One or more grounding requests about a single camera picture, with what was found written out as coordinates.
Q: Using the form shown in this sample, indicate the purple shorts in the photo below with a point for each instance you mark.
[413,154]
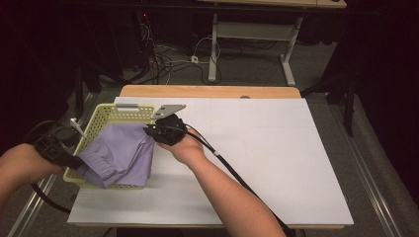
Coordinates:
[122,151]

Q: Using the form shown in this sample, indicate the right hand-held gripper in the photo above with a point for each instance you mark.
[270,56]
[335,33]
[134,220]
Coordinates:
[168,130]

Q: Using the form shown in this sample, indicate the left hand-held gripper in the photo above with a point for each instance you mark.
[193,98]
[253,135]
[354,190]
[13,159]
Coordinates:
[54,148]

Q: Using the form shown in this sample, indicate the person's left hand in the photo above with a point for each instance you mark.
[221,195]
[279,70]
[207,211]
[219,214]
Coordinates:
[38,163]

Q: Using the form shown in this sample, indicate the white metal desk frame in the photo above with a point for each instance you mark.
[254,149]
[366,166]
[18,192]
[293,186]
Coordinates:
[213,49]

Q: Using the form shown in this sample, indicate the black metal stand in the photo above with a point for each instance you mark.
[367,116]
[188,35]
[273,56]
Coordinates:
[349,108]
[78,95]

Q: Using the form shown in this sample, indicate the white table cover sheet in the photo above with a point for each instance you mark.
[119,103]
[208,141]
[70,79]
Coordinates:
[263,148]

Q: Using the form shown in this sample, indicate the person's right hand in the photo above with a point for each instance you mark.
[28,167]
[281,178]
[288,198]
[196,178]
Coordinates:
[187,149]

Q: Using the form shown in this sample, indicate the light wooden desk top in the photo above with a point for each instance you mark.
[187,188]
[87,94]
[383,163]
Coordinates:
[280,3]

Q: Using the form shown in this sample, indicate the wooden table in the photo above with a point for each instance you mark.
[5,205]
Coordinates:
[197,91]

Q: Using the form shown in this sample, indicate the metal floor rail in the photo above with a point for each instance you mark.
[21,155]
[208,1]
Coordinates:
[33,207]
[365,174]

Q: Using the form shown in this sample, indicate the yellow perforated plastic basket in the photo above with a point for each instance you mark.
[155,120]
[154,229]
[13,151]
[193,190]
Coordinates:
[112,113]

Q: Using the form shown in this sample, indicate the white power adapter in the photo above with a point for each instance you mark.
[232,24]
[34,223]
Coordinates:
[194,59]

